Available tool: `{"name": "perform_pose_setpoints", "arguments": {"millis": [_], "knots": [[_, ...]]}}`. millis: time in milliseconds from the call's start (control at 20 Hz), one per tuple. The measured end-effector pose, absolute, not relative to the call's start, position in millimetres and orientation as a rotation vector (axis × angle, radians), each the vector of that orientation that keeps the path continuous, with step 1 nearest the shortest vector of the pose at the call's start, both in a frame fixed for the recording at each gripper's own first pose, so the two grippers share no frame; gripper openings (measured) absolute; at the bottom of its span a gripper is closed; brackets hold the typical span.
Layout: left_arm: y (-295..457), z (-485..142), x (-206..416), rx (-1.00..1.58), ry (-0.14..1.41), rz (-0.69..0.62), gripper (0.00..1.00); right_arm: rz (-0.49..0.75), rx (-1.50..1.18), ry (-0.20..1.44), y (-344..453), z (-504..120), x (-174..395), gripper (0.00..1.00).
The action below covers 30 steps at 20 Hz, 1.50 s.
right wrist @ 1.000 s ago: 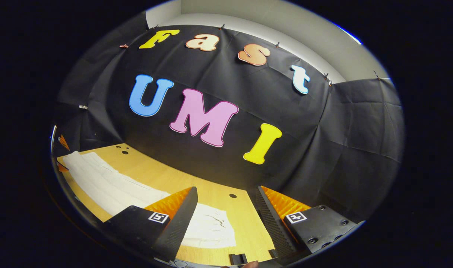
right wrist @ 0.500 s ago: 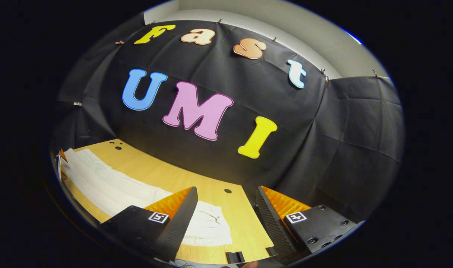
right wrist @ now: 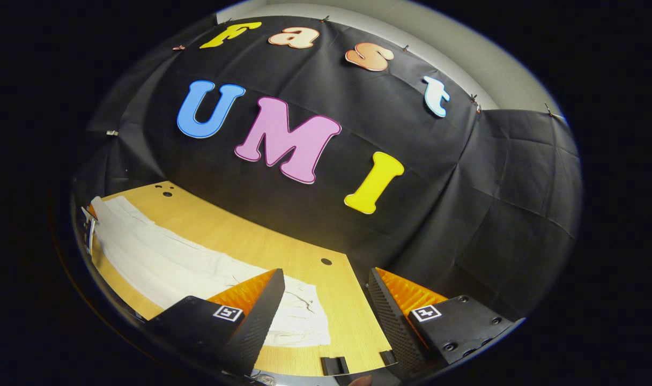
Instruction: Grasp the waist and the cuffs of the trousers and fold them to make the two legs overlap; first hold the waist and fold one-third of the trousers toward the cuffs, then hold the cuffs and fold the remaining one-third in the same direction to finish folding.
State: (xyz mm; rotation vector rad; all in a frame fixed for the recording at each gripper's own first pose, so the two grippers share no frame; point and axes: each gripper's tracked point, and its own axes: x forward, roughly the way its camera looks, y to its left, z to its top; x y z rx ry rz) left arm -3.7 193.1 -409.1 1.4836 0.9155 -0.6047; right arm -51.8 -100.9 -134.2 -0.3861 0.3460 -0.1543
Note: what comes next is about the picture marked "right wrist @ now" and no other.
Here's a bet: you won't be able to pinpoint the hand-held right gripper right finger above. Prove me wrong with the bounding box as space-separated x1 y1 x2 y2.
368 268 515 377

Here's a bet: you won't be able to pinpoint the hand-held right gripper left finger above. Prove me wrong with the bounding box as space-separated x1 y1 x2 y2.
146 268 286 377

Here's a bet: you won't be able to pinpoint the white jeans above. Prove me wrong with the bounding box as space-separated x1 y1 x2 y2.
90 196 332 348

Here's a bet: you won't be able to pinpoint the black backdrop cloth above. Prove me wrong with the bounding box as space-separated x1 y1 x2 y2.
71 15 583 322

